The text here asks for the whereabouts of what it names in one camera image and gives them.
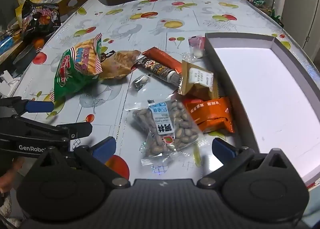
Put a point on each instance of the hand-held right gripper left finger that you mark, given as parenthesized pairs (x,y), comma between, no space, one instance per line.
(103,147)

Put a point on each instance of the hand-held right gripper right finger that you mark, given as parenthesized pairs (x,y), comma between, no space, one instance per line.
(223,149)

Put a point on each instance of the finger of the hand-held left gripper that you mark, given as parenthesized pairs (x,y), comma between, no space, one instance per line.
(40,106)
(80,130)

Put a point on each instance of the orange snack packet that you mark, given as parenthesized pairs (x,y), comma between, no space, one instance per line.
(212,114)

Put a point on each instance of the green shrimp chips bag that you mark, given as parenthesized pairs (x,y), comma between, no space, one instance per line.
(72,71)

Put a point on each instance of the clear nut packet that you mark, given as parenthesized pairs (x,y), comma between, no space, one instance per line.
(170,129)

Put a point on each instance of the golden packet with white label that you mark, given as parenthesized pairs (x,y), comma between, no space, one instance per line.
(197,81)

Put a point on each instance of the yellow pastry packet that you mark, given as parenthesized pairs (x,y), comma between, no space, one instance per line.
(117,65)

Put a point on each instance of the small twist-wrapped candy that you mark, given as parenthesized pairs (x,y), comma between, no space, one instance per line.
(141,81)

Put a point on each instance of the grey shallow box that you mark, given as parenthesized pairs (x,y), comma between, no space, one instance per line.
(262,81)

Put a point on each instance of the brown chocolate tube packet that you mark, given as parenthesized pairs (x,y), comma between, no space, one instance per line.
(157,68)

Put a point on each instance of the red snack stick packet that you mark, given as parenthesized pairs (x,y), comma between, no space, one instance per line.
(162,56)

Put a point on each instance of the clear packet white candy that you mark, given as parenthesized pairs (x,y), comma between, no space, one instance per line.
(196,44)

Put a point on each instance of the person's left hand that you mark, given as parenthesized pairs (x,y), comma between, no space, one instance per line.
(10,176)

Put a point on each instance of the orange fruit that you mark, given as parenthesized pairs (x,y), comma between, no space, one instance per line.
(38,43)

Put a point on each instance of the blue box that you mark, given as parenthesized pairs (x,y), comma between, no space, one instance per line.
(6,44)

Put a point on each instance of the black noodle packet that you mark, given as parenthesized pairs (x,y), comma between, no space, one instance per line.
(40,16)

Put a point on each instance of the fruit print tablecloth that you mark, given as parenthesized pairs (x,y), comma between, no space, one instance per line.
(150,31)

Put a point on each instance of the green foil packets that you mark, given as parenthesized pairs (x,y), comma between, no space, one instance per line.
(260,3)

